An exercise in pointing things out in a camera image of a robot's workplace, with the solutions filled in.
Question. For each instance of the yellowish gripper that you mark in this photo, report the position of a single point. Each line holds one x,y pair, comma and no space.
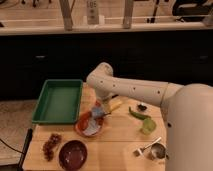
105,105

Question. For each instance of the blue sponge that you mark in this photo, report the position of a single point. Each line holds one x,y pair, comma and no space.
97,112

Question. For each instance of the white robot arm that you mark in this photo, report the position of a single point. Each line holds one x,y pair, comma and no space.
187,111

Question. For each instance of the green plastic tray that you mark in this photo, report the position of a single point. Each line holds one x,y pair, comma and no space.
58,102

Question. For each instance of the white cloth in bowl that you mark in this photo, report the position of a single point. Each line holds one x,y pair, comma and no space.
93,127

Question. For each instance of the orange bowl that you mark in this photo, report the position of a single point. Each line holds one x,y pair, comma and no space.
82,124

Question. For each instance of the green toy pepper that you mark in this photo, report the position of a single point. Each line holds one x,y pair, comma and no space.
138,115

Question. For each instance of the light green cup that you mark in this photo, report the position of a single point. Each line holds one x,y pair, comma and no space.
148,126

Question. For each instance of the dark red bowl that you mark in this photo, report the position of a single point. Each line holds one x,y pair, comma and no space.
72,155

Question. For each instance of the metal cup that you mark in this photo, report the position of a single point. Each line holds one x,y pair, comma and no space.
157,151

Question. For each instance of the bunch of brown grapes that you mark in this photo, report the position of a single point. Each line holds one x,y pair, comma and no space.
49,145

